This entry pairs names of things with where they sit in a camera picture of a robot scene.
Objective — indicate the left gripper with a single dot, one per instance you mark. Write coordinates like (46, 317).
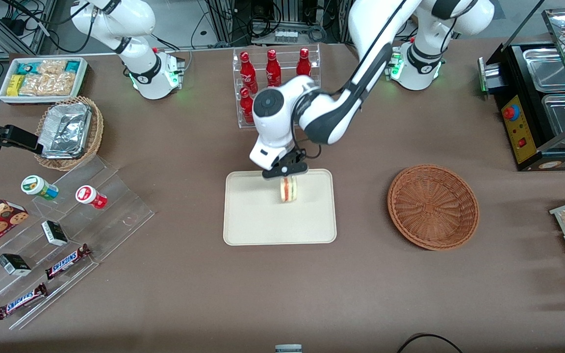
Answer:
(291, 158)

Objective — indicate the plastic triangle sandwich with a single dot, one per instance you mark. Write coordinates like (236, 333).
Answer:
(289, 190)

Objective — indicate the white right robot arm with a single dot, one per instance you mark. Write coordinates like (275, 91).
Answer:
(140, 54)

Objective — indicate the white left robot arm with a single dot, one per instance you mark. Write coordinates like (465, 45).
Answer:
(331, 113)

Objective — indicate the cream plastic serving tray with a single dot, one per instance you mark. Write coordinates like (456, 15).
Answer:
(272, 220)

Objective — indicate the light wicker basket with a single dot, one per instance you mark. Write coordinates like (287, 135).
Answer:
(97, 127)

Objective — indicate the brown round wicker basket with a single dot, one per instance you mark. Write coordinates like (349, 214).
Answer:
(432, 208)

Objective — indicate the silver foil container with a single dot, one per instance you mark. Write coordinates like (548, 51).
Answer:
(64, 130)

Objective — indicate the white bin of snacks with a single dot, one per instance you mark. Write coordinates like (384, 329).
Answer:
(5, 93)

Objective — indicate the green lid cup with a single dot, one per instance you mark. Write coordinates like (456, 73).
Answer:
(37, 187)

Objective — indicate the yellow snack packet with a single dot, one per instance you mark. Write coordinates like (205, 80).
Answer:
(15, 85)

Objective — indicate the clear bag of rice crackers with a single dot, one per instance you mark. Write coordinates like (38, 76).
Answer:
(49, 83)

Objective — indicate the red cola bottle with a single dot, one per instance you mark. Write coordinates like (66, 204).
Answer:
(246, 108)
(248, 73)
(273, 71)
(304, 63)

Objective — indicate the red lid cup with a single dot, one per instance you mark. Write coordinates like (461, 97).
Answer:
(90, 196)

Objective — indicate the small black box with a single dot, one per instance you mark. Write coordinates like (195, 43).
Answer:
(54, 233)
(14, 264)

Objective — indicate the clear acrylic bottle rack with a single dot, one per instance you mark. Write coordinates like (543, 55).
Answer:
(236, 73)

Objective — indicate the clear acrylic stepped display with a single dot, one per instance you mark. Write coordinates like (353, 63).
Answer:
(115, 206)

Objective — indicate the Snickers chocolate bar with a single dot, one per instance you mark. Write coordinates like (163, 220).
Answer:
(66, 261)
(21, 301)

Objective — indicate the white power strip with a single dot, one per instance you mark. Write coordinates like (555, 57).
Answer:
(286, 36)

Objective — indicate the small grey device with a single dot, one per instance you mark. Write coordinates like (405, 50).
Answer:
(288, 348)

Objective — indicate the red emergency stop button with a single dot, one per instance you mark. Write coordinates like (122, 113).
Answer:
(510, 113)

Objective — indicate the black food warmer appliance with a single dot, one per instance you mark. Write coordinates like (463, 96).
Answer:
(520, 88)

